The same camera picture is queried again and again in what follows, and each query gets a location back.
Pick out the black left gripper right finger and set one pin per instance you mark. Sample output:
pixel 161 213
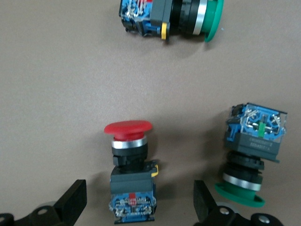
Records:
pixel 207 212

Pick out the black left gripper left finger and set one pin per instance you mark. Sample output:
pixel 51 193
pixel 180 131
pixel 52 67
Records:
pixel 70 207

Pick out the brown table cloth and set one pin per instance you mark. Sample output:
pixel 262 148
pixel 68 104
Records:
pixel 70 70

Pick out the green mushroom push button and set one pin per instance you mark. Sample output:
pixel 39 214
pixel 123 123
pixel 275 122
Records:
pixel 251 143
pixel 160 14

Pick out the red mushroom push button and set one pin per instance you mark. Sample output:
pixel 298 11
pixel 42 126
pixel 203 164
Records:
pixel 128 186

